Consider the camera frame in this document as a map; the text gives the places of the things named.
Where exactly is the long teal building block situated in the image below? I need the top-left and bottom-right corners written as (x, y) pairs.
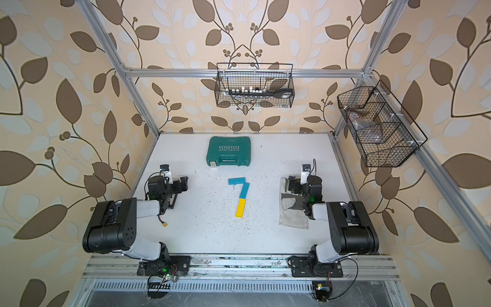
top-left (240, 182), bottom-right (250, 200)

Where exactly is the short teal building block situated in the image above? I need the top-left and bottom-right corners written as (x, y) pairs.
top-left (228, 177), bottom-right (246, 185)

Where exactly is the yellow building block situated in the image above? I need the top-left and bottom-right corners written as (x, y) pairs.
top-left (235, 198), bottom-right (246, 218)

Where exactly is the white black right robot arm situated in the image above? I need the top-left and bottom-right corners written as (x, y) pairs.
top-left (281, 173), bottom-right (379, 267)

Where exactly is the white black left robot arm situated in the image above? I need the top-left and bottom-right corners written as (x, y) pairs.
top-left (82, 171), bottom-right (188, 264)

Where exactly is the grey work glove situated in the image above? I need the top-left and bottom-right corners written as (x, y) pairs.
top-left (279, 177), bottom-right (308, 230)

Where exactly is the green plastic tool case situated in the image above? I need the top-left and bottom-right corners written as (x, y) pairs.
top-left (206, 136), bottom-right (251, 166)

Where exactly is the plastic bag in basket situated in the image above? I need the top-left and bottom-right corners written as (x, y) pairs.
top-left (348, 110), bottom-right (383, 143)

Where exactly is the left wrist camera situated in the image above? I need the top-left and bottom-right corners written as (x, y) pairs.
top-left (160, 164), bottom-right (173, 184)

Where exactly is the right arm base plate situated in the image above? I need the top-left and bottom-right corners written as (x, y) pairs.
top-left (287, 256), bottom-right (343, 278)

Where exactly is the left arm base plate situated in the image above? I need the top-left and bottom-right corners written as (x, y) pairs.
top-left (137, 255), bottom-right (191, 276)

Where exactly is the aluminium front rail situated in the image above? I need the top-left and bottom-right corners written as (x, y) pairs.
top-left (82, 253), bottom-right (400, 281)

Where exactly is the black wire basket right wall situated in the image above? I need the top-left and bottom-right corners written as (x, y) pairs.
top-left (337, 81), bottom-right (428, 168)

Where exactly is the black wire basket wall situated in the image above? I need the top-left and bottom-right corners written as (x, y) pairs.
top-left (337, 81), bottom-right (428, 168)
top-left (214, 62), bottom-right (295, 110)

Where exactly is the socket set rail in basket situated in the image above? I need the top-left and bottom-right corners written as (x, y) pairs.
top-left (227, 87), bottom-right (283, 97)

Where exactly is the black wire basket back wall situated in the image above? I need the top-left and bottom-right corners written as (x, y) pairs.
top-left (214, 62), bottom-right (295, 110)

